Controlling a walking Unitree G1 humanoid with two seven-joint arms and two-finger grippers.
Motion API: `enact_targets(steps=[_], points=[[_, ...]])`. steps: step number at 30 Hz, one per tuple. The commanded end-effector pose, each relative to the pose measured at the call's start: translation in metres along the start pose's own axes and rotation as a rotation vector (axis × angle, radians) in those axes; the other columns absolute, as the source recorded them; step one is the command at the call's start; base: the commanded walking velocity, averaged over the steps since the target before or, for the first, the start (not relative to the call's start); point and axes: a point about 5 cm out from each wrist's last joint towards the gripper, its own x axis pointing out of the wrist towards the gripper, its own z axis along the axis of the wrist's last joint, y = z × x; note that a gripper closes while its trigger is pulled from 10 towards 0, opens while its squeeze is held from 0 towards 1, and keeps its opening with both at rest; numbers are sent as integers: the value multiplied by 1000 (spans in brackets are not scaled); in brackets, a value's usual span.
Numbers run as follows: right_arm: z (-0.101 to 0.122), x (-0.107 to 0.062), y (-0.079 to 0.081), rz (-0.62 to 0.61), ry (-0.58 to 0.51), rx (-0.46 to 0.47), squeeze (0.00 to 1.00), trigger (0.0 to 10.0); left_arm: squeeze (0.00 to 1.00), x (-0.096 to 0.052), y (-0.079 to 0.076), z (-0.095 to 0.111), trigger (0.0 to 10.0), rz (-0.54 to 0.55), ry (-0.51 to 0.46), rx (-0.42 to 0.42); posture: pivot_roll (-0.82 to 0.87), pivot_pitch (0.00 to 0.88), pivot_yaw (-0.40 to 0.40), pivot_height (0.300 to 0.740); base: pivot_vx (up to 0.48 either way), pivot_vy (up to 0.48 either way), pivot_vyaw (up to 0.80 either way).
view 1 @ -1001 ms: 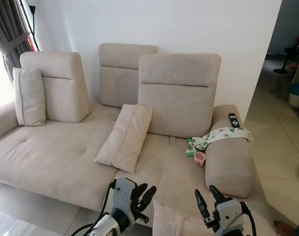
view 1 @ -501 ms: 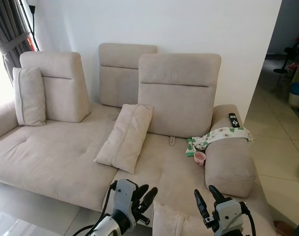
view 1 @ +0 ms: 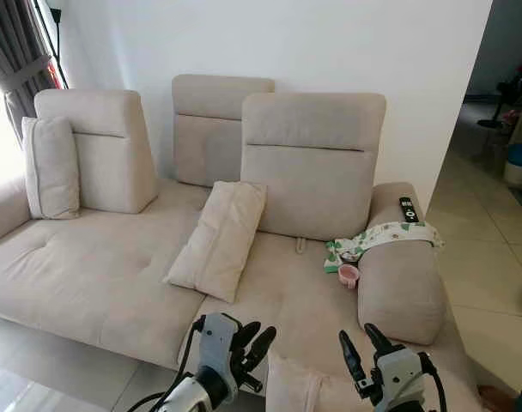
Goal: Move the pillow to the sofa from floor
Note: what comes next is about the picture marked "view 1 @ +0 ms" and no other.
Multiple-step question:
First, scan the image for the black standing fan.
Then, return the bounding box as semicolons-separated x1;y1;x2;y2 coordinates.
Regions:
477;76;522;130

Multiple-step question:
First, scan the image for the blue and white bin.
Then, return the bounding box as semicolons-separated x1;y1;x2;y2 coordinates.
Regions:
504;143;522;189

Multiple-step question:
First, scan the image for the white green patterned cloth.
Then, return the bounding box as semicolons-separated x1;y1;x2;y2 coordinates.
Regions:
325;221;446;264

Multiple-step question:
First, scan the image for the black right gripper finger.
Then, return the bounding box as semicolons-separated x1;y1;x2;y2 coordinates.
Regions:
365;323;399;357
339;330;365;383

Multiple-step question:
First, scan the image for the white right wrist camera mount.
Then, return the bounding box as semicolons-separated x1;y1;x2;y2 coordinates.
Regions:
374;346;430;412

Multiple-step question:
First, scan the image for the black floor lamp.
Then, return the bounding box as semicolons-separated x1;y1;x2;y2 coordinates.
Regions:
33;0;71;90

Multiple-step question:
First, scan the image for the person's bare foot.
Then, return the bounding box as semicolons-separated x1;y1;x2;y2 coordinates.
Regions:
479;385;519;412

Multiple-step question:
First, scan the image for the wide beige sofa backrest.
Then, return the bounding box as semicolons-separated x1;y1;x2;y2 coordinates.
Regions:
241;92;387;242

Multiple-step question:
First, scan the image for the green box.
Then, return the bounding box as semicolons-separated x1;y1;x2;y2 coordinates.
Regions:
324;240;343;274

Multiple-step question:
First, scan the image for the narrow beige sofa backrest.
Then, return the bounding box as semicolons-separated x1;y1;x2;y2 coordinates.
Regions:
33;89;159;215

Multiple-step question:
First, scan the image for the pink cup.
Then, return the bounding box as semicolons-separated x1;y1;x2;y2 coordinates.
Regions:
338;264;361;290

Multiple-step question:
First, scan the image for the grey curtain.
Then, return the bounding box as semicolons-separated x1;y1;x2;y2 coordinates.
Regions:
0;0;64;142

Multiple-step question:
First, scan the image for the beige sofa armrest bolster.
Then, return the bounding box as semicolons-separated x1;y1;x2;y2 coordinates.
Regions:
357;182;447;346

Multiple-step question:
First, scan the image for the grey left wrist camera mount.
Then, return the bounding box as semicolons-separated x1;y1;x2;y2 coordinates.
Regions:
195;313;242;383

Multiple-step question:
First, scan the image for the beige pillow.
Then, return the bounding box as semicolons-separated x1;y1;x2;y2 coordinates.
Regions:
21;117;81;221
265;352;373;412
163;180;267;304

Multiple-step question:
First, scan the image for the black remote control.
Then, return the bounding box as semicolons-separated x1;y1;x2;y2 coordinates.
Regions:
399;197;420;225

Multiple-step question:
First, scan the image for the small beige sofa backrest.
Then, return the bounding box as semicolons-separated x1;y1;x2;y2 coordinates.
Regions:
172;74;276;188

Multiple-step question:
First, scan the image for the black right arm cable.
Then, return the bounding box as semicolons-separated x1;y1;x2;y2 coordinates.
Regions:
418;350;448;412

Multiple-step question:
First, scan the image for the beige fabric sofa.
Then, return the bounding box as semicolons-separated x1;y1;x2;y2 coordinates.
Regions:
0;74;485;412

